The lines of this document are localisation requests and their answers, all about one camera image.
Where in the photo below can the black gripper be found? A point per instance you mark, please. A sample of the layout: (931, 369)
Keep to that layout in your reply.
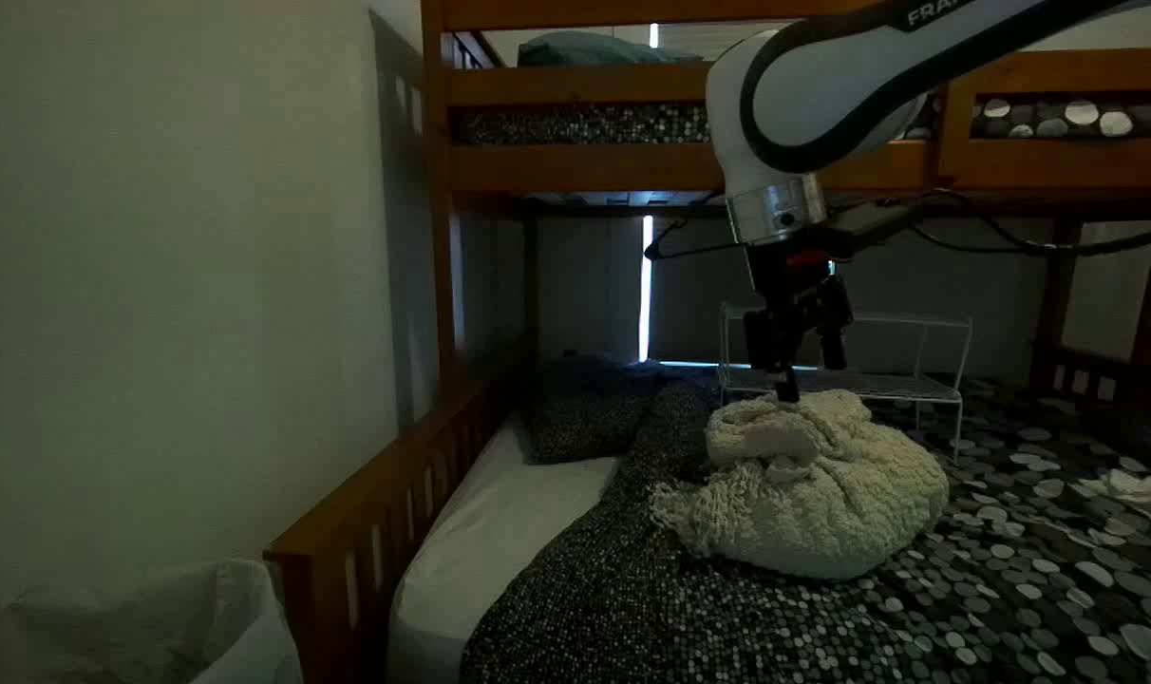
(795, 287)

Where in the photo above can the white fleece blanket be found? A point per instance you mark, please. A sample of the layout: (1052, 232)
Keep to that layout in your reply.
(825, 496)

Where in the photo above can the small white cloth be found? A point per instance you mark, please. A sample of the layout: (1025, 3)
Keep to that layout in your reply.
(1144, 488)

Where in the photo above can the dark grey pillow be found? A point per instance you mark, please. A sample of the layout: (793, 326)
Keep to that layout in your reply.
(580, 412)

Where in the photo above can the wooden bunk bed frame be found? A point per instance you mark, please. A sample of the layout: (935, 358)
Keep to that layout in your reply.
(575, 165)

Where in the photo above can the grey window blind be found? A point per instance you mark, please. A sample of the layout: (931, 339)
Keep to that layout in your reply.
(586, 287)

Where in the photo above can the black white dotted bedspread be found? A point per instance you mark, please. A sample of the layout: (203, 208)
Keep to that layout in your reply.
(978, 595)

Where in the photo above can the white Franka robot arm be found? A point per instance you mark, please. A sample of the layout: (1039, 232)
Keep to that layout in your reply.
(851, 77)

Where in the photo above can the white mattress sheet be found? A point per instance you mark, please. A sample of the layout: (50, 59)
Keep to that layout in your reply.
(498, 533)

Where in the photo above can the teal pillow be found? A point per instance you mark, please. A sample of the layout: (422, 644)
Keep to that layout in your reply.
(586, 50)

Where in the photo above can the dotted bunk bedding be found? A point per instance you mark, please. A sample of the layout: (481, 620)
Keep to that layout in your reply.
(575, 125)

